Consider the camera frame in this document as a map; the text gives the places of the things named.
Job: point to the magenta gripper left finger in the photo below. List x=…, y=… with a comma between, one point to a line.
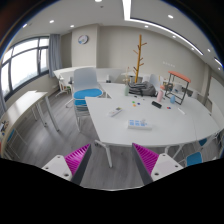
x=72, y=166

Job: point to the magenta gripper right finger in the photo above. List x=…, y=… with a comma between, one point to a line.
x=153, y=166

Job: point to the white power strip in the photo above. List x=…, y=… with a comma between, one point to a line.
x=139, y=124

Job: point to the blue stool seat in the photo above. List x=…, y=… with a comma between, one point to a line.
x=193, y=159

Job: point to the large white table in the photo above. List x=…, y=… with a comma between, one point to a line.
x=169, y=126

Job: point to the black rectangular box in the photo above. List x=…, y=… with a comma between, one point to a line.
x=156, y=104

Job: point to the white side desk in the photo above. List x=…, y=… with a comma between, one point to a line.
x=15, y=113

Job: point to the white remote control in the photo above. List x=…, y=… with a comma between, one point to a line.
x=114, y=111

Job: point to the blue cup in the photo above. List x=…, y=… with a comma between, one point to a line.
x=172, y=99

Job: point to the pink bottle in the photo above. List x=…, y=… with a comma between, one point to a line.
x=160, y=96

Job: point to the grey backpack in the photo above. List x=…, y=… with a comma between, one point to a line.
x=143, y=89

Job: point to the white chair blue cushion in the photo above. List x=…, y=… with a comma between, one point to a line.
x=85, y=84

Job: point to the green bottle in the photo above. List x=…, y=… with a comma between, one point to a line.
x=126, y=90

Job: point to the wooden coat rack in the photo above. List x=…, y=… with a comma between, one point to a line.
x=138, y=51

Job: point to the grey curtain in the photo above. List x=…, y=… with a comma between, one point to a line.
x=54, y=54

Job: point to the black frame orange top shelf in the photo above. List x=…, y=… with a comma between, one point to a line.
x=177, y=86

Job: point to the round wall clock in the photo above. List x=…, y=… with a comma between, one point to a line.
x=83, y=39

